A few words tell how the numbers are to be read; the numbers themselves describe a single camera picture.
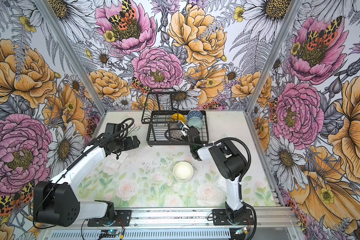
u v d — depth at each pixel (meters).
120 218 0.74
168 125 0.84
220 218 0.74
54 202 0.41
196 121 1.08
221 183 0.86
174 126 0.82
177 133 1.02
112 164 0.94
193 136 0.76
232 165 0.54
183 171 0.91
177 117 0.85
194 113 1.15
